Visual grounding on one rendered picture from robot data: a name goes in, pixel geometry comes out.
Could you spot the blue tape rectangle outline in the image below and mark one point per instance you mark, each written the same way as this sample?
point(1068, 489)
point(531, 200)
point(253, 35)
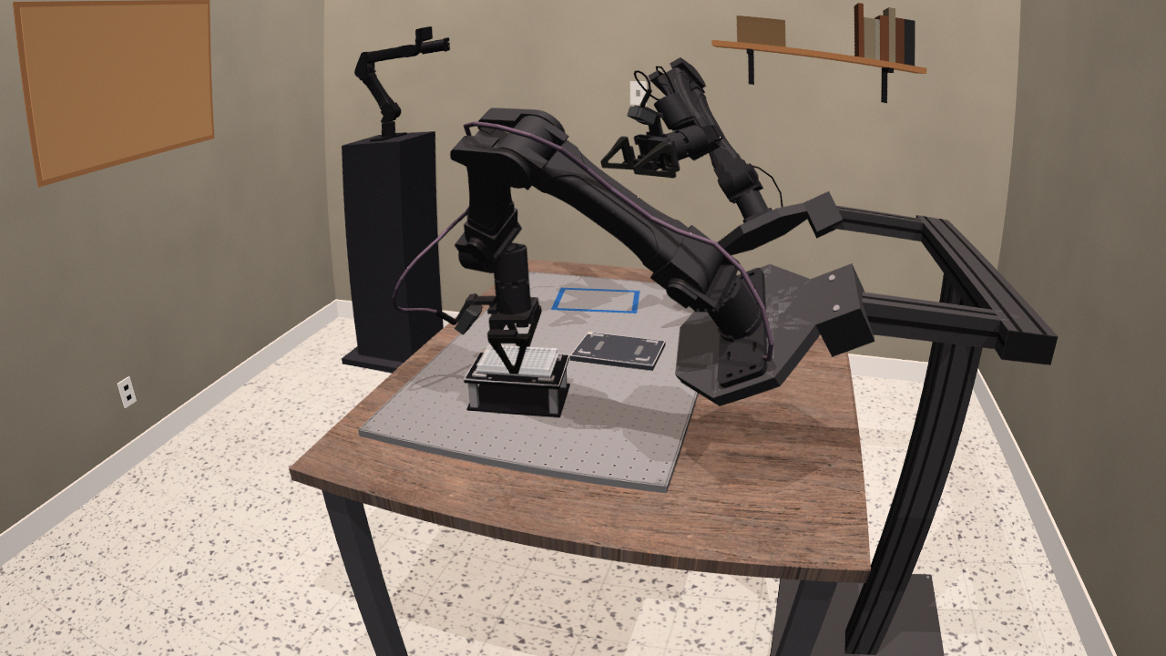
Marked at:
point(561, 291)

